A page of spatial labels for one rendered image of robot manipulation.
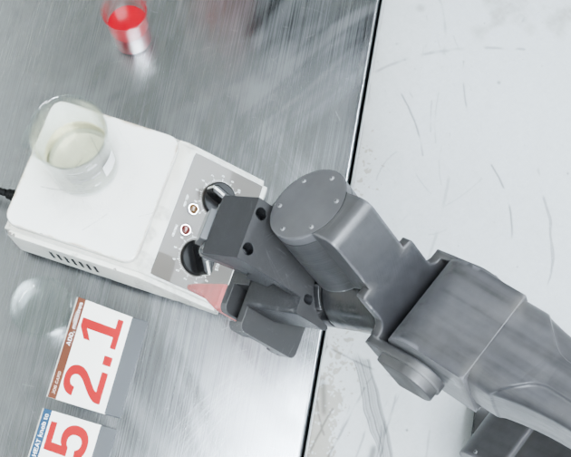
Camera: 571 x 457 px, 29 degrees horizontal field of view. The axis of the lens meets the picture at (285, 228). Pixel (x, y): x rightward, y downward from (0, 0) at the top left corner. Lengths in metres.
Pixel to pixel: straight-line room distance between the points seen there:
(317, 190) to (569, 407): 0.20
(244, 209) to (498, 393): 0.20
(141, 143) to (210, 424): 0.26
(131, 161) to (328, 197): 0.30
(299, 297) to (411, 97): 0.37
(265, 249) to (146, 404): 0.31
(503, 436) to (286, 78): 0.42
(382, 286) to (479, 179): 0.37
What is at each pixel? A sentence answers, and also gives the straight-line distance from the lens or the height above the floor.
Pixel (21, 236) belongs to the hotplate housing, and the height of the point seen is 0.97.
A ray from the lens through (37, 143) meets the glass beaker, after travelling 0.91.
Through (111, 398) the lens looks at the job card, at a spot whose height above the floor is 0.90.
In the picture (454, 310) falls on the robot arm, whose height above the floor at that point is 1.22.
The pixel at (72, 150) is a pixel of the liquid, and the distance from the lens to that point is 0.93.
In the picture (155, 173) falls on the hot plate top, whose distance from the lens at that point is 0.95.
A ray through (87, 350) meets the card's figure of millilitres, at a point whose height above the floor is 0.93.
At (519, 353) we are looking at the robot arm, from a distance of 0.66.
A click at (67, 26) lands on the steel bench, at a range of 1.11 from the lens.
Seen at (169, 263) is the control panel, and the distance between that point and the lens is 0.95.
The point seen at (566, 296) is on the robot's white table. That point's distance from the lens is 1.04.
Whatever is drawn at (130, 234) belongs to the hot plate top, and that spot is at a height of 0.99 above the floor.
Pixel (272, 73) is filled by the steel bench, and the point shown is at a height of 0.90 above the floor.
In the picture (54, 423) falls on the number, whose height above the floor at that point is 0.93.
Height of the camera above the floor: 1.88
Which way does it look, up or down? 74 degrees down
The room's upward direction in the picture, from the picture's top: 2 degrees clockwise
